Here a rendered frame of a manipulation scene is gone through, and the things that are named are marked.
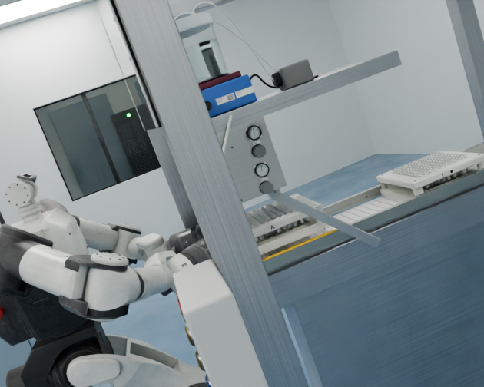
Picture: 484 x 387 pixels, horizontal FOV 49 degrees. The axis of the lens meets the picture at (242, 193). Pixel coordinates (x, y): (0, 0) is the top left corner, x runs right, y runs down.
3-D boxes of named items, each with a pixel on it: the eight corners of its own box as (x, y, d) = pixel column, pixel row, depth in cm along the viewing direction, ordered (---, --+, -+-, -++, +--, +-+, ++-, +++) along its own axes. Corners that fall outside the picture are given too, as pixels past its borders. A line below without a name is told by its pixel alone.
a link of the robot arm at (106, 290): (172, 263, 124) (124, 273, 106) (164, 306, 124) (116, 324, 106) (134, 253, 128) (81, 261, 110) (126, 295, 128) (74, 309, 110)
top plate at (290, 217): (298, 198, 171) (296, 193, 170) (324, 210, 147) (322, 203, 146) (227, 226, 167) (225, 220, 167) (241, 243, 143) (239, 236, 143)
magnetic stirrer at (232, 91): (187, 127, 135) (174, 93, 134) (180, 127, 156) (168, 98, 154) (259, 100, 138) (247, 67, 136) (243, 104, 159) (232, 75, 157)
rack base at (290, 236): (303, 213, 171) (301, 206, 171) (329, 226, 148) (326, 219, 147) (233, 241, 168) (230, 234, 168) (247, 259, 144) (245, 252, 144)
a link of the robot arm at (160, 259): (176, 248, 139) (149, 252, 126) (198, 273, 136) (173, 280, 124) (160, 265, 140) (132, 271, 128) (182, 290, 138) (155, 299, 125)
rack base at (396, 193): (419, 206, 153) (417, 198, 152) (382, 196, 176) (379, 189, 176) (493, 175, 156) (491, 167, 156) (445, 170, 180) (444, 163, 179)
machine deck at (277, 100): (182, 146, 132) (177, 130, 132) (172, 143, 169) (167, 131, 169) (402, 64, 141) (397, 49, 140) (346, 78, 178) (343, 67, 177)
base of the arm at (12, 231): (14, 301, 117) (-34, 283, 117) (33, 302, 130) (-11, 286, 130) (43, 237, 120) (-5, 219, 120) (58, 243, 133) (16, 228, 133)
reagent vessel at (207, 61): (181, 90, 138) (154, 19, 134) (177, 94, 152) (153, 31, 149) (236, 71, 140) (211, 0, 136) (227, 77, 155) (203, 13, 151)
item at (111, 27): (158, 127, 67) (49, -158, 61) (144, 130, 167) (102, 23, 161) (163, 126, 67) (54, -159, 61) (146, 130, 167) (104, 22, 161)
